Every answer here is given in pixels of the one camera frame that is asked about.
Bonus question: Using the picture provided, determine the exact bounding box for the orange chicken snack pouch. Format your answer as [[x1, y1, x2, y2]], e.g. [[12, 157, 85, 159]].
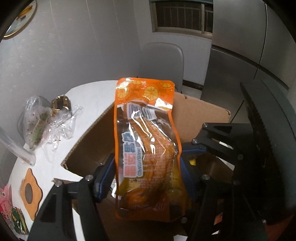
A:
[[113, 78, 187, 222]]

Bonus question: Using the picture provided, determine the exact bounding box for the cardboard box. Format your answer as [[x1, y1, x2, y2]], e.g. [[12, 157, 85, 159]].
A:
[[60, 91, 234, 241]]

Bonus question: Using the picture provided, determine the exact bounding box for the crumpled clear plastic wrap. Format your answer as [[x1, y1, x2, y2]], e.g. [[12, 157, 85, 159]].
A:
[[41, 105, 84, 152]]

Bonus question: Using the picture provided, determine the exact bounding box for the orange toast-shaped coaster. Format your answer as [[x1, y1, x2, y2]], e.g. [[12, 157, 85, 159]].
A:
[[20, 168, 43, 221]]

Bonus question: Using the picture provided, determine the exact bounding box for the gold foil wrapper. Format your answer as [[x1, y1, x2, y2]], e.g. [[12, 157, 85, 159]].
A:
[[51, 95, 72, 116]]

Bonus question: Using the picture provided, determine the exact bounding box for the clear dotted cellophane bag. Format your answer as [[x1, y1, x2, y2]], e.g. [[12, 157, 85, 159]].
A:
[[22, 96, 52, 150]]

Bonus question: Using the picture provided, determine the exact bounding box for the grey chair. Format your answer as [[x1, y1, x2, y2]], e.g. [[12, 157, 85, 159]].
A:
[[139, 42, 184, 93]]

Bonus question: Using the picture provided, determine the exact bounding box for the green candy bag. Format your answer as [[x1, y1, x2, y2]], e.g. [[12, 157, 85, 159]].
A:
[[10, 206, 29, 235]]

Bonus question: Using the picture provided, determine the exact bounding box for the clear plastic film roll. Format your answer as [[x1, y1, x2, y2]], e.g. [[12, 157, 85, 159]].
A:
[[1, 128, 36, 166]]

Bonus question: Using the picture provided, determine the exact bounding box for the pink snack bag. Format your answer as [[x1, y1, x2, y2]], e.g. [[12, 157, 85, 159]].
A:
[[0, 184, 13, 221]]

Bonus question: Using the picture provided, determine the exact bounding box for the stainless steel refrigerator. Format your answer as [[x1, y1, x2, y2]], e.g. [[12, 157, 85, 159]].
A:
[[201, 1, 295, 123]]

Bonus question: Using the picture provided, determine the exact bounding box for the window with blind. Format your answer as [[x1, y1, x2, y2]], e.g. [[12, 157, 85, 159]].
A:
[[149, 1, 214, 39]]

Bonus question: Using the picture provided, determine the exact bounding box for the round wall plate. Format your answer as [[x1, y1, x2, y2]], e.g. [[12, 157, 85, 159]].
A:
[[3, 1, 38, 39]]

